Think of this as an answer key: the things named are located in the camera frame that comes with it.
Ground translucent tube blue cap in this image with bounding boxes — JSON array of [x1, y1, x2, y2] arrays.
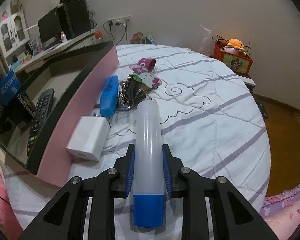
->
[[130, 100, 165, 232]]

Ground blue highlighter marker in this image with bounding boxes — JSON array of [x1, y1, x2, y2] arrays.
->
[[100, 75, 119, 118]]

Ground key bunch with charms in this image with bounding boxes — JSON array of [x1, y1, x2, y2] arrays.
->
[[116, 58, 162, 112]]

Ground pink black storage box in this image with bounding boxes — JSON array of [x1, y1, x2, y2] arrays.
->
[[0, 42, 119, 187]]

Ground blue steel cup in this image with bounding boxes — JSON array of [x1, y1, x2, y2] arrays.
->
[[0, 71, 36, 129]]

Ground white power adapter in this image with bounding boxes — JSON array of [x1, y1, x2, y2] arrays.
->
[[66, 116, 110, 161]]

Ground white quilted bed cover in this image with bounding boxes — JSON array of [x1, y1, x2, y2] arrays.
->
[[5, 44, 270, 239]]

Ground black remote control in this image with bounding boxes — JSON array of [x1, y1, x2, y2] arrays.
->
[[26, 88, 55, 157]]

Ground red toy box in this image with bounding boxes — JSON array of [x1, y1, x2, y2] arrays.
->
[[213, 41, 253, 75]]

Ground clear plastic bag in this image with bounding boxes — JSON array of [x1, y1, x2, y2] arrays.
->
[[198, 25, 215, 56]]

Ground pink blanket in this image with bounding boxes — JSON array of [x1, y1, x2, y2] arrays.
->
[[0, 166, 23, 239]]

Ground snack bags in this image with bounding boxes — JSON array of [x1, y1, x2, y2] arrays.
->
[[130, 31, 154, 44]]

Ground orange plush toy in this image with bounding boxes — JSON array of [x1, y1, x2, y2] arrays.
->
[[223, 38, 247, 56]]

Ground white desk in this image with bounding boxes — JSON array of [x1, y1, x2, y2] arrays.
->
[[8, 28, 98, 73]]

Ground pink white bottle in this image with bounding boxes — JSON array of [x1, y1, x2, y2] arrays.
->
[[61, 31, 67, 43]]

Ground black computer tower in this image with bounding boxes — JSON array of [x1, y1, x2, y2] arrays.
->
[[57, 0, 91, 40]]

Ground black computer monitor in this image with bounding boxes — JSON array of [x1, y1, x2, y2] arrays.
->
[[38, 7, 62, 50]]

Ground white glass-door cabinet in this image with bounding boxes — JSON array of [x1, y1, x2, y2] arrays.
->
[[0, 11, 30, 57]]

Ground wall power socket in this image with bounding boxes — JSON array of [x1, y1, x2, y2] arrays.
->
[[108, 15, 132, 30]]

